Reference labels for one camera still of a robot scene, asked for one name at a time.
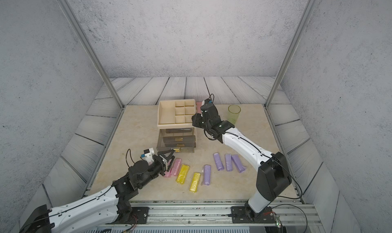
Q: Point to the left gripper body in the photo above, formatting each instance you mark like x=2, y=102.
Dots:
x=163, y=163

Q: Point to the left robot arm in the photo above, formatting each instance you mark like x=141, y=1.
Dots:
x=110, y=205

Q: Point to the yellow bag roll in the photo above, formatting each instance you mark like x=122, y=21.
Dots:
x=195, y=182
x=182, y=175

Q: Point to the pink bag roll middle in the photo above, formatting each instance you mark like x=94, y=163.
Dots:
x=167, y=173

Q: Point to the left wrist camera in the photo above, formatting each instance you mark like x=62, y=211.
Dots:
x=148, y=155

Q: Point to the purple bag roll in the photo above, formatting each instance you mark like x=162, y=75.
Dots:
x=228, y=161
x=206, y=175
x=238, y=164
x=218, y=162

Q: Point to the beige drawer organizer cabinet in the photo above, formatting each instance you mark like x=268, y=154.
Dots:
x=174, y=117

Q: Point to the yellow bag roll right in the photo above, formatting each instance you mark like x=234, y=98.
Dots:
x=195, y=182

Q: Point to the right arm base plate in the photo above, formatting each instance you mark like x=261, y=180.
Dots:
x=244, y=214

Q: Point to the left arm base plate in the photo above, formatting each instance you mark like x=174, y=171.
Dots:
x=132, y=215

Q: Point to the yellow bag roll middle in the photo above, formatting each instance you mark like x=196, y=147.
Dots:
x=182, y=175

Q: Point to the transparent drawer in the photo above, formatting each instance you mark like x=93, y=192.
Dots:
x=180, y=142

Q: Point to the green translucent cup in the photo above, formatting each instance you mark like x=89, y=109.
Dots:
x=233, y=113

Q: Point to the pink bag roll right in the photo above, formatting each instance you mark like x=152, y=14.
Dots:
x=176, y=167

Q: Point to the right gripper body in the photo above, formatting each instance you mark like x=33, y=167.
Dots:
x=200, y=122

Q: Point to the purple bag roll front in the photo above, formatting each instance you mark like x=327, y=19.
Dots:
x=206, y=175

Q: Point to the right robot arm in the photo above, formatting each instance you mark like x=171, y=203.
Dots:
x=273, y=175

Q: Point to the pink sponge block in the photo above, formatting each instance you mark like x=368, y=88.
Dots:
x=198, y=105

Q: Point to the pink bag roll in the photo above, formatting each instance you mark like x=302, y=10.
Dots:
x=167, y=173
x=176, y=167

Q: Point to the right aluminium frame post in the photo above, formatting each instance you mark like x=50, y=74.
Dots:
x=291, y=50

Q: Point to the left aluminium frame post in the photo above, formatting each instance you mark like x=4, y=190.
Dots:
x=77, y=28

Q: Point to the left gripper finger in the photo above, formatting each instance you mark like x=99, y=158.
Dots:
x=167, y=154
x=173, y=159

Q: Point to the aluminium frame post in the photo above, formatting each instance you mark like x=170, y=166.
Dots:
x=77, y=28
x=291, y=50

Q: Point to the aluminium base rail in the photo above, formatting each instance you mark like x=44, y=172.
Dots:
x=218, y=216

